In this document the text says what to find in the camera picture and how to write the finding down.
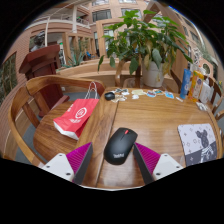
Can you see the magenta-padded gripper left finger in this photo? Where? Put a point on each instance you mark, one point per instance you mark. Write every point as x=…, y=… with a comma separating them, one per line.
x=61, y=165

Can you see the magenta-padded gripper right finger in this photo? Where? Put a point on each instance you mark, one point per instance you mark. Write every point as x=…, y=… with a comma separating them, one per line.
x=163, y=165

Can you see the black computer mouse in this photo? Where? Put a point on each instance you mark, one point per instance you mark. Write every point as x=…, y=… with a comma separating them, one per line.
x=120, y=145

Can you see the grey bear print mouse pad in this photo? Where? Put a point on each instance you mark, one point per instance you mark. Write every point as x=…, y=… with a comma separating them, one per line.
x=196, y=143

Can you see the round-backed wooden armchair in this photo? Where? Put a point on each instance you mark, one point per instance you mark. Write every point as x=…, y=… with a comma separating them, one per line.
x=50, y=136
x=119, y=75
x=217, y=89

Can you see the red paper shopping bag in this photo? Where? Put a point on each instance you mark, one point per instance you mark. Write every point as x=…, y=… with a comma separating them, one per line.
x=78, y=116

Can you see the small white sticker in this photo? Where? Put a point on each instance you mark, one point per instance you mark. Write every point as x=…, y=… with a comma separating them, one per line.
x=135, y=97
x=179, y=99

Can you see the blue and white sticker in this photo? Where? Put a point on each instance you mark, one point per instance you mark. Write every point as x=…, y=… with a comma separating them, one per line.
x=151, y=94
x=158, y=92
x=169, y=95

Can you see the clear plastic packets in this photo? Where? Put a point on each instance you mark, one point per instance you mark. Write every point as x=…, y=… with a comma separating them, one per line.
x=202, y=106

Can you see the cream sticker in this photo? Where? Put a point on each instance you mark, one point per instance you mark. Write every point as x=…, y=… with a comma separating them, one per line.
x=138, y=92

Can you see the blue tube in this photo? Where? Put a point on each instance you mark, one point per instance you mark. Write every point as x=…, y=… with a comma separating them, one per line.
x=185, y=85

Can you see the small black key fob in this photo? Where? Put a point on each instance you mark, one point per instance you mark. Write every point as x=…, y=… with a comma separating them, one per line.
x=109, y=96

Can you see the long wooden planter box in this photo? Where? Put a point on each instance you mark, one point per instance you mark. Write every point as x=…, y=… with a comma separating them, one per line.
x=83, y=69

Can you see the dark red wooden lectern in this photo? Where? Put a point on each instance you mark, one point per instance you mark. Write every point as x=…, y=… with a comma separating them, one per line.
x=43, y=61

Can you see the green plant in white pot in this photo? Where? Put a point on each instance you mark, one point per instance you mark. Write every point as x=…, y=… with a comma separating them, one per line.
x=151, y=43

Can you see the grey bust statue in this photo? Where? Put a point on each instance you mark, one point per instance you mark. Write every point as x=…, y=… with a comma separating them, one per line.
x=38, y=40

